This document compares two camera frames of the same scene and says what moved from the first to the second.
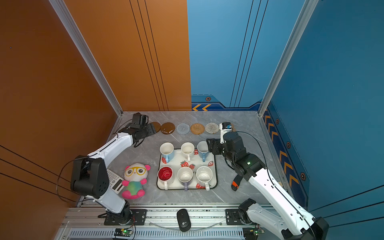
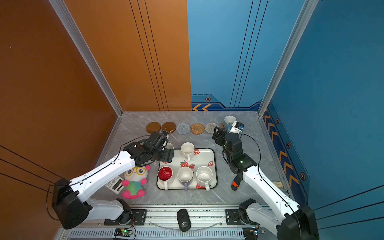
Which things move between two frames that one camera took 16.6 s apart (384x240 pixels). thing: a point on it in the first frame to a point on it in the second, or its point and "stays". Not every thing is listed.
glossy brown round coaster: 167,128 stays
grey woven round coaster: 183,128 stays
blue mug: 202,147 to 228,122
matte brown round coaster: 157,126 stays
